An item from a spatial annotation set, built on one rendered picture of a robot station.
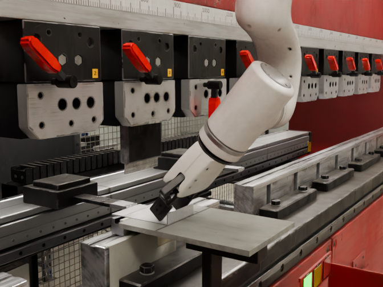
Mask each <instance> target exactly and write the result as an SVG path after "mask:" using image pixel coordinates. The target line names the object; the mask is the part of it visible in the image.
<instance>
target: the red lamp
mask: <svg viewBox="0 0 383 287"><path fill-rule="evenodd" d="M330 260H331V256H329V257H328V258H327V259H326V260H325V261H324V269H323V279H325V278H326V277H327V276H328V275H329V274H330Z"/></svg>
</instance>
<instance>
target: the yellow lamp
mask: <svg viewBox="0 0 383 287"><path fill-rule="evenodd" d="M320 283H321V264H320V265H319V266H318V267H317V268H316V269H315V270H314V285H313V287H317V286H318V285H319V284H320Z"/></svg>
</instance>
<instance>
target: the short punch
mask: <svg viewBox="0 0 383 287"><path fill-rule="evenodd" d="M160 156H161V122H159V123H154V124H146V125H139V126H120V161H121V163H123V164H124V174H129V173H133V172H136V171H140V170H145V169H149V168H151V167H156V166H158V157H160Z"/></svg>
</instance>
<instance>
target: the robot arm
mask: <svg viewBox="0 0 383 287"><path fill-rule="evenodd" d="M291 5H292V0H235V17H236V20H237V23H238V24H239V25H240V26H241V28H243V29H244V30H245V31H246V32H247V33H248V35H249V36H250V38H251V39H252V41H253V43H254V46H255V49H256V54H257V58H258V61H254V62H252V63H251V64H250V65H249V67H248V68H247V69H246V70H245V72H244V73H243V75H242V76H241V77H240V78H239V80H238V81H237V82H236V84H235V85H234V86H233V87H232V89H231V90H230V92H229V93H228V94H227V95H226V97H225V98H224V99H223V100H222V102H221V103H220V104H219V105H218V107H217V108H216V110H215V111H214V112H213V114H212V115H211V116H210V117H209V119H208V120H207V121H206V122H205V124H204V125H203V127H202V128H201V129H200V131H199V136H198V141H197V142H196V143H194V144H193V145H192V146H191V147H190V148H189V149H188V150H187V151H186V152H185V153H184V154H183V155H182V156H181V158H180V159H179V160H178V161H177V162H176V163H175V164H174V165H173V167H172V168H171V169H170V170H169V171H168V172H167V173H166V175H165V176H164V179H163V180H164V182H166V183H167V182H169V183H168V184H167V185H166V186H165V187H163V188H162V189H161V190H160V195H159V197H158V198H157V199H156V201H155V202H154V203H153V204H152V206H151V207H150V210H151V212H152V213H153V215H154V216H155V217H156V218H157V219H158V221H162V220H163V219H164V217H165V216H166V215H167V213H169V211H170V210H171V209H172V208H173V207H174V208H175V209H176V210H177V209H179V208H182V207H185V206H187V205H188V204H189V203H190V202H191V201H192V199H191V198H194V197H195V196H196V195H197V194H198V192H200V191H202V190H204V189H206V188H207V187H209V186H210V185H211V184H212V183H213V181H214V180H215V179H216V178H217V176H218V175H219V174H220V173H221V171H222V170H223V169H224V168H225V166H226V165H231V164H232V163H233V162H237V161H239V159H240V158H241V157H242V156H244V154H245V152H246V151H247V150H248V149H249V147H250V146H251V145H252V144H253V143H254V142H255V140H256V139H257V138H258V137H259V136H260V135H261V134H262V133H263V132H265V131H266V130H270V129H277V128H280V127H282V126H284V125H285V124H286V123H287V122H289V120H290V119H291V117H292V115H293V113H294V110H295V107H296V102H297V97H298V91H299V85H300V77H301V48H300V43H299V38H298V35H297V32H296V30H295V27H294V24H293V22H292V18H291ZM177 187H179V190H177V189H176V188H177ZM171 192H174V193H175V195H174V197H172V198H171V196H170V193H171ZM190 197H191V198H190ZM172 206H173V207H172Z"/></svg>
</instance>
